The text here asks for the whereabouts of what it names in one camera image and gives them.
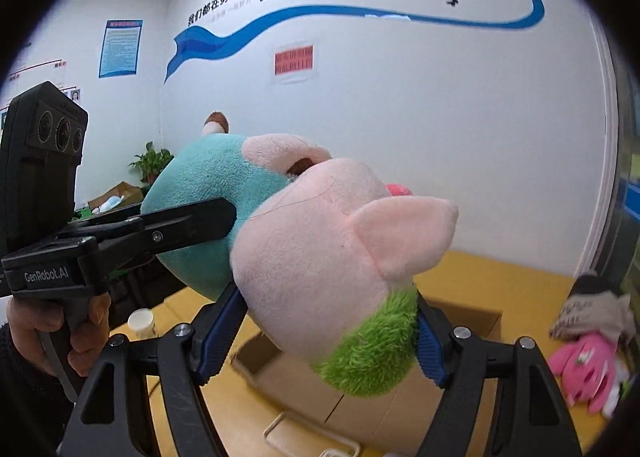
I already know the person's left hand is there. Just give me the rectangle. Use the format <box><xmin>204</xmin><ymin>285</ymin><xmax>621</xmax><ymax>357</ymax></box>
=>
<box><xmin>6</xmin><ymin>293</ymin><xmax>111</xmax><ymax>377</ymax></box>

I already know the white bottle cap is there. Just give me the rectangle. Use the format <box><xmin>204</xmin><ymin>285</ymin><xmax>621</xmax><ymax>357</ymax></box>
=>
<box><xmin>127</xmin><ymin>309</ymin><xmax>157</xmax><ymax>340</ymax></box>

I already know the small cardboard box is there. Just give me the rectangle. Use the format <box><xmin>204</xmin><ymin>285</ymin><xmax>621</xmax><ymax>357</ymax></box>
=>
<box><xmin>88</xmin><ymin>182</ymin><xmax>143</xmax><ymax>213</ymax></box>

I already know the pink plush toy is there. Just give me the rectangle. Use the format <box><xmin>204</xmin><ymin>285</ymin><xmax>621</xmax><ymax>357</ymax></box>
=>
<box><xmin>548</xmin><ymin>333</ymin><xmax>630</xmax><ymax>418</ymax></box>

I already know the red wall notice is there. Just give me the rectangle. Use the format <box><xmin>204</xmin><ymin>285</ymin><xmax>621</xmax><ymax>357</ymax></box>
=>
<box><xmin>272</xmin><ymin>44</ymin><xmax>316</xmax><ymax>84</ymax></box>

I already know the potted green plant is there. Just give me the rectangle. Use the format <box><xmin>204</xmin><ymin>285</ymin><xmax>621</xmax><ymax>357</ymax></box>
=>
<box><xmin>129</xmin><ymin>142</ymin><xmax>174</xmax><ymax>186</ymax></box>

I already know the pig plush toy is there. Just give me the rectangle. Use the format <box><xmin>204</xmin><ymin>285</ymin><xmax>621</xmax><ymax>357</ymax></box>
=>
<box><xmin>141</xmin><ymin>112</ymin><xmax>459</xmax><ymax>397</ymax></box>

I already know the cardboard box tray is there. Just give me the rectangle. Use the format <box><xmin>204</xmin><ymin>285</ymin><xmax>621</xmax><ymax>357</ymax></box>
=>
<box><xmin>230</xmin><ymin>295</ymin><xmax>504</xmax><ymax>455</ymax></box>

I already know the blue wall poster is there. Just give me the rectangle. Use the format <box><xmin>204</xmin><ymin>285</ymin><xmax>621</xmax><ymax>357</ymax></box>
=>
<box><xmin>98</xmin><ymin>19</ymin><xmax>143</xmax><ymax>79</ymax></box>

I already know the clear phone case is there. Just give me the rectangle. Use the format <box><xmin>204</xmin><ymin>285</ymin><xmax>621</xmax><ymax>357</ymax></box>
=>
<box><xmin>262</xmin><ymin>411</ymin><xmax>362</xmax><ymax>457</ymax></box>

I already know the grey printed cloth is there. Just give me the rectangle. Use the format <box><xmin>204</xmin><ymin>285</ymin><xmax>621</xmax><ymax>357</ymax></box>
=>
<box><xmin>549</xmin><ymin>272</ymin><xmax>637</xmax><ymax>344</ymax></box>

